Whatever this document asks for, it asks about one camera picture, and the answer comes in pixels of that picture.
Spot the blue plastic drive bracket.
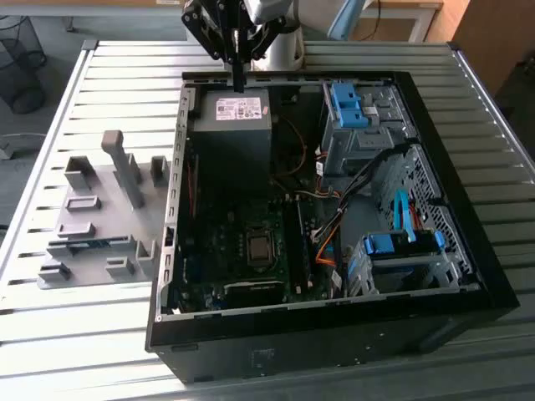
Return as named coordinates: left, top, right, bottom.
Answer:
left=329, top=82, right=371, bottom=129

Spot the grey power supply unit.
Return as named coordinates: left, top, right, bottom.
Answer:
left=190, top=87, right=273, bottom=197

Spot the grey frame desk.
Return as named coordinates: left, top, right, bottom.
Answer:
left=0, top=0, right=197, bottom=43

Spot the black graphics card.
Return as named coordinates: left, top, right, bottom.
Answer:
left=223, top=280, right=285, bottom=306

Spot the blue flat data wire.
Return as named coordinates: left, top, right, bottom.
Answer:
left=394, top=190, right=417, bottom=242

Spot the black PC case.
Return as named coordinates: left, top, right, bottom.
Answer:
left=144, top=69, right=521, bottom=385

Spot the grey metal disk bay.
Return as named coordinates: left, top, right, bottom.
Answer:
left=346, top=233, right=465, bottom=296

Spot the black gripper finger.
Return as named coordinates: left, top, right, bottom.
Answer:
left=180, top=2, right=242, bottom=94
left=240, top=16, right=290, bottom=94

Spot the wooden desk white frame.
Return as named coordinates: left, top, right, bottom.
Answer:
left=359, top=0, right=444, bottom=43

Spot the thin orange wire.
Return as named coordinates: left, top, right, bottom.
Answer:
left=270, top=115, right=309, bottom=181

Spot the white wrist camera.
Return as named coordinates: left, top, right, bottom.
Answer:
left=244, top=0, right=296, bottom=25

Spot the black cable bundle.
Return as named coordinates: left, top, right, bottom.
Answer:
left=336, top=144, right=409, bottom=214

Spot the hard disk in blue carrier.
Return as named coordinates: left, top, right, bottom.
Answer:
left=362, top=231, right=445, bottom=256

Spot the grey metal drive cage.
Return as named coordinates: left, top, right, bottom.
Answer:
left=321, top=81, right=419, bottom=176

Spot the blue RAM stick with label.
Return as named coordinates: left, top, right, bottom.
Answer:
left=48, top=236, right=130, bottom=251

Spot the thick orange wire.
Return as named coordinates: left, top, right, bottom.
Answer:
left=315, top=231, right=338, bottom=265

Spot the grey plastic parts rack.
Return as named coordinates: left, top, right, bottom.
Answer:
left=36, top=129, right=172, bottom=290

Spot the black RAM slot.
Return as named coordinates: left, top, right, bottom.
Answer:
left=282, top=195, right=303, bottom=296

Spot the black wire mesh bin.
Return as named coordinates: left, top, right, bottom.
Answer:
left=0, top=15, right=47, bottom=114

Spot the silver CPU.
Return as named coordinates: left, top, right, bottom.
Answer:
left=247, top=233, right=273, bottom=262

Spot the green motherboard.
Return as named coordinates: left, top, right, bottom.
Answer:
left=179, top=194, right=331, bottom=312

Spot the wooden cabinet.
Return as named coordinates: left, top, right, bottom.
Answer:
left=425, top=0, right=535, bottom=97

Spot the red wire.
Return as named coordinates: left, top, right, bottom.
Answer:
left=186, top=155, right=198, bottom=218

